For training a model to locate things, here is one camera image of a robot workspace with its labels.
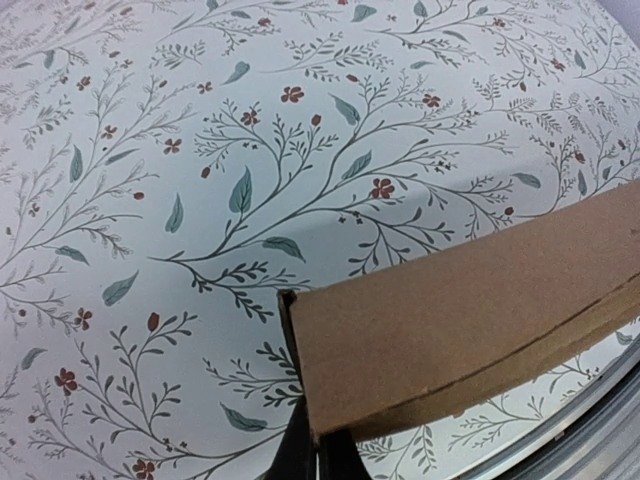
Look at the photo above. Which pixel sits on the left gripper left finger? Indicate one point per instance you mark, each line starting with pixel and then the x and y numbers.
pixel 296 456

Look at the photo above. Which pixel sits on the floral patterned table mat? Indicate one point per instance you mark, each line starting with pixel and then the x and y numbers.
pixel 167 167

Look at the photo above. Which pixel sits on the aluminium front rail frame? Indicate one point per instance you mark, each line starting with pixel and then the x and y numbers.
pixel 595 435

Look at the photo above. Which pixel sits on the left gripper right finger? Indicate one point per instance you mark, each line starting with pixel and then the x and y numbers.
pixel 339 458

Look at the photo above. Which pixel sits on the brown cardboard box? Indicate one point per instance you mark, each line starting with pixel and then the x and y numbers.
pixel 432 337

